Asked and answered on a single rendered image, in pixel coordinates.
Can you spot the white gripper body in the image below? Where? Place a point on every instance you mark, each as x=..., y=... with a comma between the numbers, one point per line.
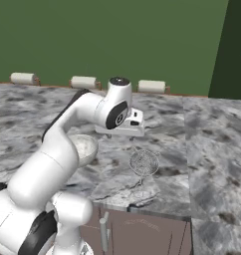
x=120, y=130

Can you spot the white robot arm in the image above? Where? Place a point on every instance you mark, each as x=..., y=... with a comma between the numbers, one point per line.
x=52, y=156

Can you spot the brown sink basin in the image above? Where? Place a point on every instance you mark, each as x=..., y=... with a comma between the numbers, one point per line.
x=145, y=232

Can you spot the white speckled bowl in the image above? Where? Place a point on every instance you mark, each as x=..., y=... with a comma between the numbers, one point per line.
x=86, y=149

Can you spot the grey sink tap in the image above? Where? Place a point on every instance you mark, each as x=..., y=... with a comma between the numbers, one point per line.
x=104, y=232

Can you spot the white cushioned stool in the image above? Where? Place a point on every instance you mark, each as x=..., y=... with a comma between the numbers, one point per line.
x=151, y=86
x=83, y=82
x=23, y=78

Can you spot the silver mesh strainer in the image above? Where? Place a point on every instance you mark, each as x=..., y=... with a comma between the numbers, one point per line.
x=144, y=162

